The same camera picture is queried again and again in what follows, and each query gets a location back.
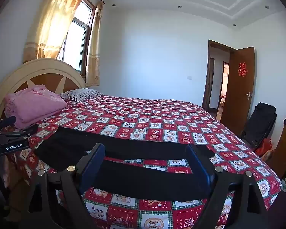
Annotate brown wooden door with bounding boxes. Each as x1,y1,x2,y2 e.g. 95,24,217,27
223,46,255,136

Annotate wide yellow curtain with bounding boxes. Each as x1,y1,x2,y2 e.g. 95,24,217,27
22,0,88,64

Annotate pink folded blanket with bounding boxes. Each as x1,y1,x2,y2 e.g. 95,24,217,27
3,87,67,130

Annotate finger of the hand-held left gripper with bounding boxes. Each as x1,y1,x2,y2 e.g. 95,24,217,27
3,124,39,139
0,116,17,127

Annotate red printed bed blanket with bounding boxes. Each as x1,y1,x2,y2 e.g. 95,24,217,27
5,95,283,229

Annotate striped pillow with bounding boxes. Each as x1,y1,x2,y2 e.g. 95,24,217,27
61,88,105,102

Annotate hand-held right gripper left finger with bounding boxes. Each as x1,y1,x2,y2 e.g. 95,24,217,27
19,143,106,229

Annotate cream wooden headboard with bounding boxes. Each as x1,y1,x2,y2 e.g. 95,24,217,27
0,58,86,121

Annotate red bag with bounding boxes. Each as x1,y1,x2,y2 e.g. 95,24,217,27
255,138,273,156

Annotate red paper door decoration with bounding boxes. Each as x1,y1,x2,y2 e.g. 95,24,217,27
238,62,248,77

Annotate window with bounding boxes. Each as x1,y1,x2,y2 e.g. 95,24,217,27
56,0,97,77

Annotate black pants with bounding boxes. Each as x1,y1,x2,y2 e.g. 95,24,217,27
33,125,216,202

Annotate narrow yellow curtain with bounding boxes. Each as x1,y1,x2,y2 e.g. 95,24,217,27
85,1,103,87

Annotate person's dark clothing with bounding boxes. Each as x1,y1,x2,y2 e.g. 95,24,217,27
264,188,286,229

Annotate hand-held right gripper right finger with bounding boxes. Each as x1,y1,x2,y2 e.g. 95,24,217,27
185,144,269,229

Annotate brown door frame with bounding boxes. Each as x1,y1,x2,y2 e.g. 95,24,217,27
202,39,236,120

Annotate black folding chair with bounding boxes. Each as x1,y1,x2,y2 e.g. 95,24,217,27
239,102,277,152

